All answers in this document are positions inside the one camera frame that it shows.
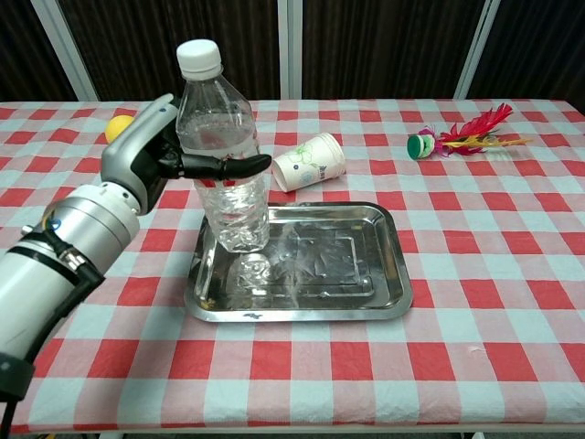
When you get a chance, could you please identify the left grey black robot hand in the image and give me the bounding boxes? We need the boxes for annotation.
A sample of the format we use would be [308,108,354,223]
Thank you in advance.
[101,93,272,217]

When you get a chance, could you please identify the transparent plastic water bottle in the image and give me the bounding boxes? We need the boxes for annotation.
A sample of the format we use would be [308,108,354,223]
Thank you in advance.
[175,39,271,253]

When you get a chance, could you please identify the rectangular metal tray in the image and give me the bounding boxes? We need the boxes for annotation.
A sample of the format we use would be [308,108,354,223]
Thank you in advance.
[184,201,414,324]

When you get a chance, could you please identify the yellow ball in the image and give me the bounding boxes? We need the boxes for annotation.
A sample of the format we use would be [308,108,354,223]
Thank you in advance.
[104,115,135,145]

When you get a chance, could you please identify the floral paper cup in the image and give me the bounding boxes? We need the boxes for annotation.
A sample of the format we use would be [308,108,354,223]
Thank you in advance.
[271,132,346,194]

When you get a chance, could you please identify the red white checkered tablecloth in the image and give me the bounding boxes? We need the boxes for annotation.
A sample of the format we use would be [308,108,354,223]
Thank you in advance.
[0,97,585,434]

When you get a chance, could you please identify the red feather shuttlecock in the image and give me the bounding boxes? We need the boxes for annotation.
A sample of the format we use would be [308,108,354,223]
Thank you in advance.
[406,102,534,161]

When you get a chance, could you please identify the white metal frame post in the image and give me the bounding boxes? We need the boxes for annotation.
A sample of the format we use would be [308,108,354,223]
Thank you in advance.
[276,0,304,101]
[452,0,502,100]
[29,0,101,102]

